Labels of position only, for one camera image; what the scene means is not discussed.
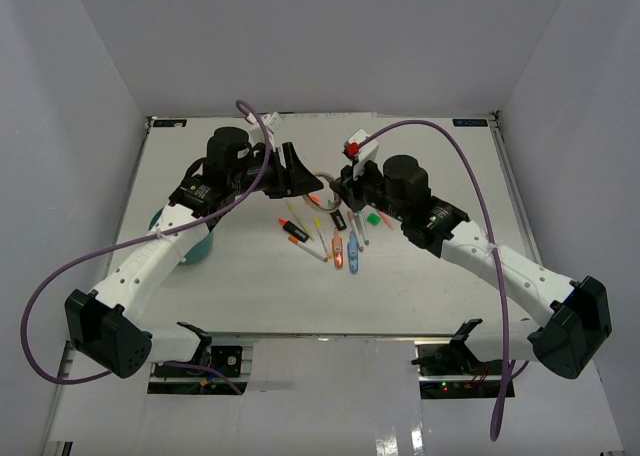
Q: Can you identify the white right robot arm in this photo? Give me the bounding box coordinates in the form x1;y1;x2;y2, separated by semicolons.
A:
330;155;612;379

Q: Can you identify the right black logo sticker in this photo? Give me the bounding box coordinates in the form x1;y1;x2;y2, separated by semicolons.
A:
452;118;488;128

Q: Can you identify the right aluminium table rail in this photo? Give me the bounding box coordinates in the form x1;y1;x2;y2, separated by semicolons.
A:
488;110;542;263

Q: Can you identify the aluminium table rail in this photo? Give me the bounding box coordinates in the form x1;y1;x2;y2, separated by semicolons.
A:
99;116;154;277
488;110;542;263

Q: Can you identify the pink and white pen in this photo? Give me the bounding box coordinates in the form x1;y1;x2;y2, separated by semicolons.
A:
347;210;364;252

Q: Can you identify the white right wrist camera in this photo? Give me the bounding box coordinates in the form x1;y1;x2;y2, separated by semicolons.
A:
343;129;379;180

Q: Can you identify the black logo sticker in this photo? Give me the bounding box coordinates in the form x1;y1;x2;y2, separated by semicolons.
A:
452;118;488;128
153;119;187;128

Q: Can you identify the teal round divided organizer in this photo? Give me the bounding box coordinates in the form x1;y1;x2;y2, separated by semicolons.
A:
148;209;214;266

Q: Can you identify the clear orange gel pen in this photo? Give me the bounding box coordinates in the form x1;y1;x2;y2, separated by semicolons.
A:
378;212;394;230

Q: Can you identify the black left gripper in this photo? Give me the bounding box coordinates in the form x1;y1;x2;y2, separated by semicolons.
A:
230;143;325;199

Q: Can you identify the white marker yellow cap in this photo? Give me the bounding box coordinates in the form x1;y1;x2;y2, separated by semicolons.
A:
314;217;332;260

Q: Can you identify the black highlighter green cap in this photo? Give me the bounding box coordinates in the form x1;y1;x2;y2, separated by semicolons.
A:
328;200;347;231

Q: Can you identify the left black logo sticker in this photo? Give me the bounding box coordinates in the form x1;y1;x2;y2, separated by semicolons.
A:
153;119;187;128

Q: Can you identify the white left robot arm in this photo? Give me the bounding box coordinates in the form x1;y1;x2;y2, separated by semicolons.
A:
64;127;323;378

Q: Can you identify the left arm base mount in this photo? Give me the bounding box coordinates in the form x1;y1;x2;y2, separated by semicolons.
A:
147;345;253;396

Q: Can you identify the clear yellow gel pen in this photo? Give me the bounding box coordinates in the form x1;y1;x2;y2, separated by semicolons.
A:
285;201;314;241

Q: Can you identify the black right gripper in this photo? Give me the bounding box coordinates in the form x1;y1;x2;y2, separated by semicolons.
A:
330;157;408;223

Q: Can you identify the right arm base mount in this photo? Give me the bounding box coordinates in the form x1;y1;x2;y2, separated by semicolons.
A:
411;318;502;400

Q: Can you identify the clear tape roll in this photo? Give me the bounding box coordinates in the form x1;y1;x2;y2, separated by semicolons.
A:
302;171;342;214

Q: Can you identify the blue transparent highlighter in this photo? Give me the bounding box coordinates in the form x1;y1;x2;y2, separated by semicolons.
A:
347;231;359;274

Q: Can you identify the left aluminium table rail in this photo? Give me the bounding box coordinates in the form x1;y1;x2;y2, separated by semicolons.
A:
99;116;154;277

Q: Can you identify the clear green gel pen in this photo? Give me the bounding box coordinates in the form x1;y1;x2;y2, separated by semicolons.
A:
355;211;370;246

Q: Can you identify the orange transparent highlighter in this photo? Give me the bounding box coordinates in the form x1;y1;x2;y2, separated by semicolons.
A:
331;228;344;270

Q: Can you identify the black highlighter orange cap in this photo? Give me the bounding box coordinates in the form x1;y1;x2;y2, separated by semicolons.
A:
278;218;309;242

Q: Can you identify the white marker orange cap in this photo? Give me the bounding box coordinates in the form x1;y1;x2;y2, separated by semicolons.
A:
288;235;328;263

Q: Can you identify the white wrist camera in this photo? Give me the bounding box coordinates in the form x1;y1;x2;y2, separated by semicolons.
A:
343;129;379;180
246;112;283;148

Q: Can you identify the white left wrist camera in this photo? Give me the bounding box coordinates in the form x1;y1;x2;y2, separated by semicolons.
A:
246;112;283;148

